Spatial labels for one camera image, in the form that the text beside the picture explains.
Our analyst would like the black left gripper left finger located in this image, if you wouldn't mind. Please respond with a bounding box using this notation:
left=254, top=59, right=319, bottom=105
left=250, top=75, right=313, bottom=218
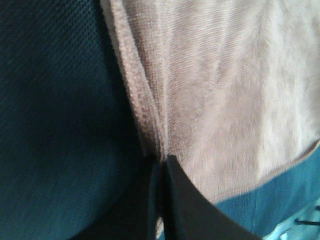
left=72, top=154, right=160, bottom=240

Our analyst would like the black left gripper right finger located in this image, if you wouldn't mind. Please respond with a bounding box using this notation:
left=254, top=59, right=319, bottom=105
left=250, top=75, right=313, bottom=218
left=162, top=155, right=255, bottom=240

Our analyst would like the brown towel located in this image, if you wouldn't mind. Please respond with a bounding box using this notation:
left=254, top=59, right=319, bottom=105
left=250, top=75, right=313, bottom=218
left=99, top=0, right=320, bottom=240

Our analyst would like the black table cloth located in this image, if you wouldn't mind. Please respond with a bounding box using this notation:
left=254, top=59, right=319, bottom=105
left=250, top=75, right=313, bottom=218
left=0, top=0, right=320, bottom=240

